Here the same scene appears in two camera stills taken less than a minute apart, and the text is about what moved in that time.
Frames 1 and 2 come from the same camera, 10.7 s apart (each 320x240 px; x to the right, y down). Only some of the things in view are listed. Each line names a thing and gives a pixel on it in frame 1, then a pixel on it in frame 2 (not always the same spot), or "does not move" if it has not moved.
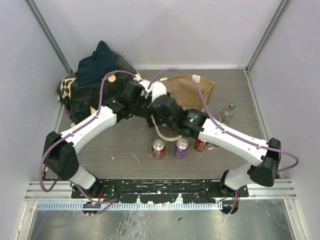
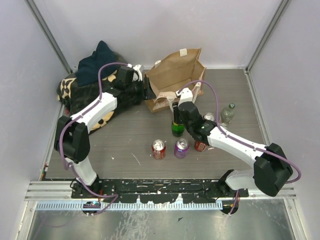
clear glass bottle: [227, 114] does not move
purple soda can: [181, 148] does not move
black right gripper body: [158, 120] to [189, 128]
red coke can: [200, 145] does not move
